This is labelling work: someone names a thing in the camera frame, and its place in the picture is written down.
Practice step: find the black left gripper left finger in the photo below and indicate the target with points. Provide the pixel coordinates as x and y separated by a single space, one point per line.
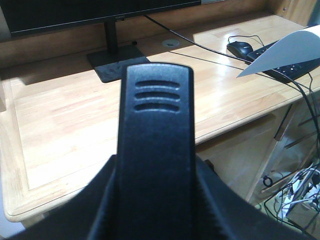
87 216

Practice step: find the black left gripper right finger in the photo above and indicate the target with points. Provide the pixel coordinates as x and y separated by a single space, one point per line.
223 215

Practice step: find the white paper sheets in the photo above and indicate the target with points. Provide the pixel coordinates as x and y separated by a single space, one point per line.
299 46

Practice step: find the wooden desk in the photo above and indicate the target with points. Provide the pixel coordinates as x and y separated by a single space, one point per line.
60 122

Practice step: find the white power strip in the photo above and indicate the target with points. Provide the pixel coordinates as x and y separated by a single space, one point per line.
303 188

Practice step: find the black keyboard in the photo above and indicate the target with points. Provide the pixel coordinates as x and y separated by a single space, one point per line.
293 71

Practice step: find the black computer mouse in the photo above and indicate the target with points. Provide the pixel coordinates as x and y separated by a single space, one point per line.
239 48

